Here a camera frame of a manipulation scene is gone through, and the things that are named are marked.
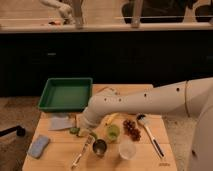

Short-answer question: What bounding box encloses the grey folded cloth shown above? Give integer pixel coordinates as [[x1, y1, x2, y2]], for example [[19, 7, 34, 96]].
[[49, 114, 75, 131]]

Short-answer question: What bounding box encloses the white plastic cup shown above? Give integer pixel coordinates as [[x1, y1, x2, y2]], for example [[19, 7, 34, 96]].
[[118, 140, 136, 160]]

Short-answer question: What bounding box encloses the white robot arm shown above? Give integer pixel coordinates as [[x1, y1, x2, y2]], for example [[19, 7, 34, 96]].
[[79, 77, 213, 171]]

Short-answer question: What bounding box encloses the blue sponge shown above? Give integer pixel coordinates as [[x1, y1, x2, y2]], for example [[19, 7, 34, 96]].
[[27, 135, 50, 158]]

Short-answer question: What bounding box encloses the black dish brush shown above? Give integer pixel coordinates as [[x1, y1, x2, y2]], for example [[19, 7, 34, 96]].
[[136, 113, 164, 158]]

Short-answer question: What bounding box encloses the green plastic tray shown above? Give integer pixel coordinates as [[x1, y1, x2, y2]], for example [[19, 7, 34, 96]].
[[38, 77, 93, 112]]

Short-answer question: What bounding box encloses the bunch of red grapes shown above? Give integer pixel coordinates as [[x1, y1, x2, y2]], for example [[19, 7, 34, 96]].
[[123, 119, 141, 141]]

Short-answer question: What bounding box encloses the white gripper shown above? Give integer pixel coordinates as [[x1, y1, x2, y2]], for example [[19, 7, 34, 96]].
[[78, 114, 96, 130]]

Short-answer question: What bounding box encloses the yellow corn cob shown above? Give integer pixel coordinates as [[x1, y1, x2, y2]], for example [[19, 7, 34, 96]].
[[105, 113, 119, 126]]

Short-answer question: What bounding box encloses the metal cup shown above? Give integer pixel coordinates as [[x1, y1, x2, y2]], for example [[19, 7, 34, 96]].
[[92, 139, 107, 157]]

